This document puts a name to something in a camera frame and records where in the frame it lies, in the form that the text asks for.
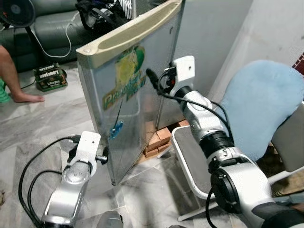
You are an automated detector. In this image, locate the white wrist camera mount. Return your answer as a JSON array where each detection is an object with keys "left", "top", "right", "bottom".
[
  {"left": 170, "top": 55, "right": 197, "bottom": 86},
  {"left": 75, "top": 131, "right": 102, "bottom": 165}
]

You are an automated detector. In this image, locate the red brick stack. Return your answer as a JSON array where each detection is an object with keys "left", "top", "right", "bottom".
[{"left": 142, "top": 120, "right": 191, "bottom": 158}]

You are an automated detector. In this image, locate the black standing fan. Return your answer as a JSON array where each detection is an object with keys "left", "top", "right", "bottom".
[{"left": 0, "top": 0, "right": 47, "bottom": 73}]

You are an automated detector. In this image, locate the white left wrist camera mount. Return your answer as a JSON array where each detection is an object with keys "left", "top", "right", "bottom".
[{"left": 75, "top": 131, "right": 102, "bottom": 165}]

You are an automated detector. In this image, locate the green black printed box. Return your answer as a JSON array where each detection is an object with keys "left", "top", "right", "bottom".
[{"left": 33, "top": 63, "right": 68, "bottom": 92}]

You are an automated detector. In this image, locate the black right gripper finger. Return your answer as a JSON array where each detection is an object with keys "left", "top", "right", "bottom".
[{"left": 145, "top": 68, "right": 161, "bottom": 89}]

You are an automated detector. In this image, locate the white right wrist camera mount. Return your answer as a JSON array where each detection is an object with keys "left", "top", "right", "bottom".
[{"left": 170, "top": 55, "right": 197, "bottom": 86}]

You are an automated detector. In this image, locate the thin white cable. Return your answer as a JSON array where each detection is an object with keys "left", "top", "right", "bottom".
[{"left": 35, "top": 11, "right": 79, "bottom": 58}]

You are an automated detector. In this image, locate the light blue pillow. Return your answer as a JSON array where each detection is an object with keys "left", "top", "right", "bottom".
[{"left": 220, "top": 59, "right": 304, "bottom": 163}]

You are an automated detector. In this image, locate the bare person leg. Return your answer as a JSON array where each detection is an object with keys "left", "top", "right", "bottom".
[{"left": 0, "top": 45, "right": 46, "bottom": 104}]

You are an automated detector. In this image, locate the black bag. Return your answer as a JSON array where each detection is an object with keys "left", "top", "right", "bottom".
[{"left": 75, "top": 0, "right": 134, "bottom": 32}]

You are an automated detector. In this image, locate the dark green sofa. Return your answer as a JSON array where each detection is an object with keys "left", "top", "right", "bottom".
[{"left": 0, "top": 9, "right": 136, "bottom": 73}]

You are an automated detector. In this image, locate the small blue tag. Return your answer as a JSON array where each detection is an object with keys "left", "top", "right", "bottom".
[{"left": 108, "top": 121, "right": 125, "bottom": 140}]

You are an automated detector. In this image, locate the grey fridge door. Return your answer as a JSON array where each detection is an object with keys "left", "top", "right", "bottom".
[{"left": 76, "top": 0, "right": 185, "bottom": 186}]

